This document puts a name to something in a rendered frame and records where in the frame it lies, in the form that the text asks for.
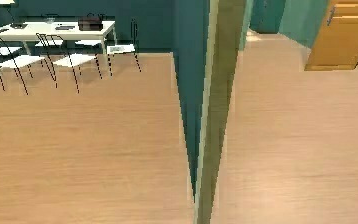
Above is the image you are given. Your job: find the white shade black desk lamp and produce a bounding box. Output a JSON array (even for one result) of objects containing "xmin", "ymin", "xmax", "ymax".
[{"xmin": 0, "ymin": 0, "xmax": 29, "ymax": 30}]

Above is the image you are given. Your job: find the dark brown box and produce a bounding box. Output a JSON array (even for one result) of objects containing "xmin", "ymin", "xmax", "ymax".
[{"xmin": 77, "ymin": 13, "xmax": 104, "ymax": 32}]

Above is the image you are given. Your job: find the white seat black wire chair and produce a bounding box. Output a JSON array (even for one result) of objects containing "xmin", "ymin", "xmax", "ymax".
[
  {"xmin": 106, "ymin": 18, "xmax": 142, "ymax": 77},
  {"xmin": 0, "ymin": 36, "xmax": 47, "ymax": 96},
  {"xmin": 36, "ymin": 32, "xmax": 103, "ymax": 94},
  {"xmin": 0, "ymin": 45, "xmax": 23, "ymax": 58},
  {"xmin": 74, "ymin": 39, "xmax": 103, "ymax": 48}
]

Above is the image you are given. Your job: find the orange wooden room door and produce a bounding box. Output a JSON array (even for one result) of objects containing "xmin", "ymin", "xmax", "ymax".
[{"xmin": 304, "ymin": 0, "xmax": 358, "ymax": 72}]

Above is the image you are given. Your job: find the clear glass bowl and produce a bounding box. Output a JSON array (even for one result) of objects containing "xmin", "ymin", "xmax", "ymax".
[{"xmin": 42, "ymin": 13, "xmax": 59, "ymax": 25}]

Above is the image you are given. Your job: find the black door handle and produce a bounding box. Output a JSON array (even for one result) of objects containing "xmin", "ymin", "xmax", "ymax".
[{"xmin": 326, "ymin": 5, "xmax": 337, "ymax": 27}]

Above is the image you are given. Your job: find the white dining table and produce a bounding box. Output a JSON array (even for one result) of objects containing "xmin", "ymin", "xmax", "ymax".
[{"xmin": 0, "ymin": 20, "xmax": 118, "ymax": 56}]

